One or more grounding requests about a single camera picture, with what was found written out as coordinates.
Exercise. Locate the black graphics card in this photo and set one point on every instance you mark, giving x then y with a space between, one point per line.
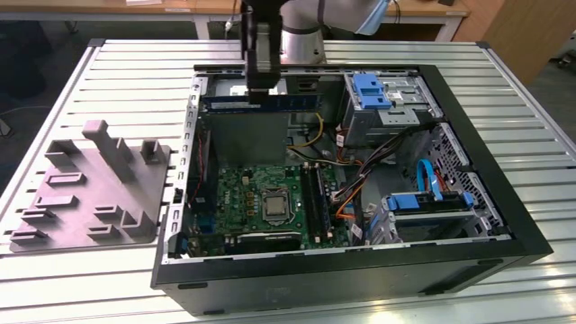
270 238

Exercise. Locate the black CPU socket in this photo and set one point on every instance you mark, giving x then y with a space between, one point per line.
275 191

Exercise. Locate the grey parts rack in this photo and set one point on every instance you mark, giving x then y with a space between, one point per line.
103 199

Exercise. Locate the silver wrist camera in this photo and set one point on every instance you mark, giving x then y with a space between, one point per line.
270 47

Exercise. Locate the wooden cabinet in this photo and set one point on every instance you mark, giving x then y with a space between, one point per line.
518 33

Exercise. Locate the wooden desk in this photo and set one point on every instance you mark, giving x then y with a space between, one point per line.
427 6

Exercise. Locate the black RAM slot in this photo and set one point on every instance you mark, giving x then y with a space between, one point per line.
308 202

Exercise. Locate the black PC case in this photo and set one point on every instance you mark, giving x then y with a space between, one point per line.
315 280

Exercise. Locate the blue plastic drive bracket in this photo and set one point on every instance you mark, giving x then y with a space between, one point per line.
367 82

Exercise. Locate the silver disk bay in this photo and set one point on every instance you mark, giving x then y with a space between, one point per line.
432 217

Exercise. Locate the silver drive cage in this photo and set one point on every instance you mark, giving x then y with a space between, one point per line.
360 128

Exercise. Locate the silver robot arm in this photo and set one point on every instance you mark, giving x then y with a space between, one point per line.
302 47

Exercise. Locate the silver CPU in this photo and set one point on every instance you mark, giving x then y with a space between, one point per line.
276 206

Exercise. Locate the green motherboard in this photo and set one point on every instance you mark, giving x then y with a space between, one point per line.
234 202

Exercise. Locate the grey power supply unit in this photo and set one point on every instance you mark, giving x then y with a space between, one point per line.
243 141

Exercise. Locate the hard disk in blue carrier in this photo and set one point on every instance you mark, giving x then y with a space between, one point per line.
404 202

